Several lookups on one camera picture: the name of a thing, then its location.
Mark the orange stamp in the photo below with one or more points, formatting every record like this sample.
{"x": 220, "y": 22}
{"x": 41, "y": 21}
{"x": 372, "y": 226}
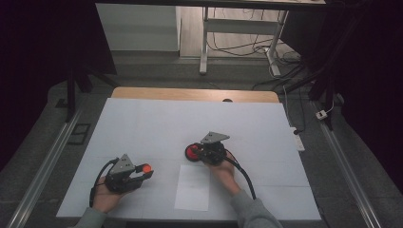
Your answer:
{"x": 147, "y": 168}

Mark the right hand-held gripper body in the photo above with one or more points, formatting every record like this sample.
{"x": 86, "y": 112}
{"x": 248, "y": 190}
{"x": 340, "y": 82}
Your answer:
{"x": 214, "y": 148}

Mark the person's left grey sleeve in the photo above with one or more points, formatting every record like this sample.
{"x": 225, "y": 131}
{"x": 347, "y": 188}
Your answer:
{"x": 92, "y": 220}

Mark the white paper sheet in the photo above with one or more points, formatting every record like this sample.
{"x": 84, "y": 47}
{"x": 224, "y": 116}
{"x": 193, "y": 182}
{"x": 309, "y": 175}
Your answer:
{"x": 193, "y": 190}

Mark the black rectangular floor frame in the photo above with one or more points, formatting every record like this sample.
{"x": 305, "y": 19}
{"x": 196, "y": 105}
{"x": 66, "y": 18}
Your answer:
{"x": 79, "y": 134}

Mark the small white plug adaptor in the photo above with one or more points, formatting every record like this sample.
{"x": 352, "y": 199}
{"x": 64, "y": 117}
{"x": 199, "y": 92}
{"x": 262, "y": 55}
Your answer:
{"x": 321, "y": 115}

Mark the person's grey sleeve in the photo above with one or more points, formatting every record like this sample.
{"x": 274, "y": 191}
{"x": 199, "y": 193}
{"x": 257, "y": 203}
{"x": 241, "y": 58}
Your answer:
{"x": 253, "y": 212}
{"x": 92, "y": 220}

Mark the dark curtain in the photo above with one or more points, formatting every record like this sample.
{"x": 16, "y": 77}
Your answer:
{"x": 38, "y": 47}
{"x": 370, "y": 63}

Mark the person's right hand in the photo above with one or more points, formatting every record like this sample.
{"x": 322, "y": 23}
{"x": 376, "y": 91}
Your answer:
{"x": 225, "y": 177}

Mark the person's left hand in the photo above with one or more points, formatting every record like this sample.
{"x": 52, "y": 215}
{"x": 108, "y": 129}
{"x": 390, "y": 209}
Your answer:
{"x": 106, "y": 198}

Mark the aluminium floor rail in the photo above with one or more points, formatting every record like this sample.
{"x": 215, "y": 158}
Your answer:
{"x": 41, "y": 174}
{"x": 348, "y": 171}

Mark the white table cover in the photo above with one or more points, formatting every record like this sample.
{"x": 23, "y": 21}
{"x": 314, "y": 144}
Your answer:
{"x": 158, "y": 126}

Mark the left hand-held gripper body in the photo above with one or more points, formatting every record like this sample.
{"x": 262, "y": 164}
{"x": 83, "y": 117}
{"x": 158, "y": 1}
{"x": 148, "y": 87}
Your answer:
{"x": 122, "y": 174}

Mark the white metal desk frame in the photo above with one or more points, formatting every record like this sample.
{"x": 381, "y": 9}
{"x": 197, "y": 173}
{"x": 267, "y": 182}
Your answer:
{"x": 237, "y": 27}

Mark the white power strip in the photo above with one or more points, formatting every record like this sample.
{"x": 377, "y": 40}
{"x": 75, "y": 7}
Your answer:
{"x": 298, "y": 141}

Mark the black metal stand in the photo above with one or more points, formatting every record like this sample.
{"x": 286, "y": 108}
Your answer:
{"x": 326, "y": 91}
{"x": 71, "y": 91}

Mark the person's right grey sleeve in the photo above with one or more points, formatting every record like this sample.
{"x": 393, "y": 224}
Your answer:
{"x": 253, "y": 212}

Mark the round red ink pad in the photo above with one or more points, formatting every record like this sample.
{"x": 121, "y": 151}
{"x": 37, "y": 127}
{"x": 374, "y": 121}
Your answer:
{"x": 191, "y": 153}

